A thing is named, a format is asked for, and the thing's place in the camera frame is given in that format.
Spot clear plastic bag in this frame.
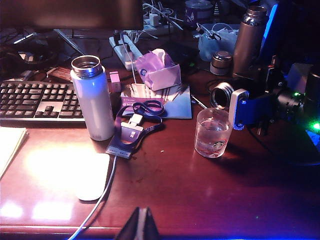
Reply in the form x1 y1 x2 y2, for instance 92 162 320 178
198 22 239 62

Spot bronze metal thermos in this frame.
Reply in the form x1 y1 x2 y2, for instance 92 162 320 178
232 5 270 79

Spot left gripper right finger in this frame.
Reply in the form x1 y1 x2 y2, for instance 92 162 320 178
140 206 160 240

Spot round metal lid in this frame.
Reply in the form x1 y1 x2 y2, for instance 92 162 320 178
209 50 234 76

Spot black keyboard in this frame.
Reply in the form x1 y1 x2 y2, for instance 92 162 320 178
0 80 86 122

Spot large black computer monitor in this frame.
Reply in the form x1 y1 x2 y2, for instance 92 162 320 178
0 0 145 31

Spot black thermos bottle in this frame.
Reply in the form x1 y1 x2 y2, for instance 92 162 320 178
209 65 270 111

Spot white plug charger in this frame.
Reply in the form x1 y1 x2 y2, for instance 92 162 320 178
149 13 161 28

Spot thick white cable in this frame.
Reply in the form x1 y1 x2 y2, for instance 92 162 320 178
67 155 118 240

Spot black headphones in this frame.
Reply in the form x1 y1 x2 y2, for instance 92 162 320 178
3 43 60 66

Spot purple blue booklet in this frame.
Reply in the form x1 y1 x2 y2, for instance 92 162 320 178
120 83 193 120

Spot blue lanyard strap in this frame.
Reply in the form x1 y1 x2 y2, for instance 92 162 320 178
114 99 166 141

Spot white computer mouse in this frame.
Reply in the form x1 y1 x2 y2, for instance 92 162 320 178
53 151 111 202

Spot white thermos bottle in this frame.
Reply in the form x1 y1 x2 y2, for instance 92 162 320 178
69 55 115 142

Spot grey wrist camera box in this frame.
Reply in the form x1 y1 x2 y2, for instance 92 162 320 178
287 62 314 86

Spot purple round tin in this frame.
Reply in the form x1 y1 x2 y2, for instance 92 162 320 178
184 0 214 28

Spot purple tissue pack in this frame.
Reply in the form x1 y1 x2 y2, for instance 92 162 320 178
134 48 182 92

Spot blue ID badge holder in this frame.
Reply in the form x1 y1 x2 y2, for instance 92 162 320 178
105 121 141 160

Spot white notepad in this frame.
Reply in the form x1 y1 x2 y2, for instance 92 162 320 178
0 126 28 179

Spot black hub with green light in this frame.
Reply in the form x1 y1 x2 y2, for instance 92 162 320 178
172 44 201 69

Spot small pink cube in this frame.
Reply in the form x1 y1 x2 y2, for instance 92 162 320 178
109 71 122 92

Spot Starbucks glass cup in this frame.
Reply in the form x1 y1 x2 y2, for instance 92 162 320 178
194 107 233 159

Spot white power strip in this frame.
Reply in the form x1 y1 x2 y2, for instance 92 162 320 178
109 34 144 71

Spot brown ridged case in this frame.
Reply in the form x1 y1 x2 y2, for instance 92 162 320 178
46 66 74 82

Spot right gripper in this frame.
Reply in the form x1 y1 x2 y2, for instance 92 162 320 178
229 86 320 131

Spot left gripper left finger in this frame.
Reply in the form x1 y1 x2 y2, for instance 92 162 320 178
116 206 141 240

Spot black adapter cable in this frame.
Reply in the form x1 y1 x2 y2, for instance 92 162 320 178
246 123 320 167

